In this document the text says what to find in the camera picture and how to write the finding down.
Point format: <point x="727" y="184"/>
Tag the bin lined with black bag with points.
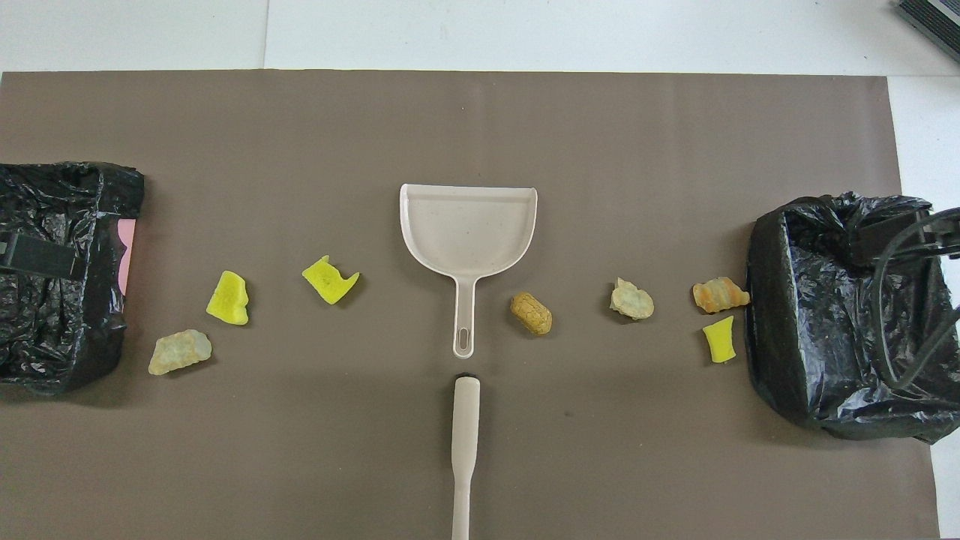
<point x="825" y="337"/>

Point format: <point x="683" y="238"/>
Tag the large pale foam scrap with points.
<point x="180" y="352"/>

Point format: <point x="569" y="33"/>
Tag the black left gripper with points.
<point x="37" y="256"/>

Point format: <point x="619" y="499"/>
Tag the brown peanut-shaped scrap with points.
<point x="531" y="313"/>

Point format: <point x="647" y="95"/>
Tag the brown table mat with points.
<point x="525" y="120"/>

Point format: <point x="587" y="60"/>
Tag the dark ribbed device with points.
<point x="934" y="19"/>

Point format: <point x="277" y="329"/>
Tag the small yellow sponge wedge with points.
<point x="720" y="341"/>

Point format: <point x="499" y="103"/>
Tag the yellow sponge block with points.
<point x="227" y="300"/>

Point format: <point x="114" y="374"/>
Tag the beige hand brush black bristles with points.
<point x="465" y="420"/>

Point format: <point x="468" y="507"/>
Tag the orange striped foam scrap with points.
<point x="718" y="295"/>

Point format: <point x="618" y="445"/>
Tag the notched yellow sponge piece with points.
<point x="326" y="281"/>

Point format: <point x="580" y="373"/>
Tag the pink bin with black bag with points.
<point x="45" y="330"/>

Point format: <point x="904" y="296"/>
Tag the small pale foam scrap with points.
<point x="631" y="301"/>

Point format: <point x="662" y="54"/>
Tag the beige plastic dustpan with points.
<point x="465" y="232"/>

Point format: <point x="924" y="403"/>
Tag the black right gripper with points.
<point x="896" y="236"/>

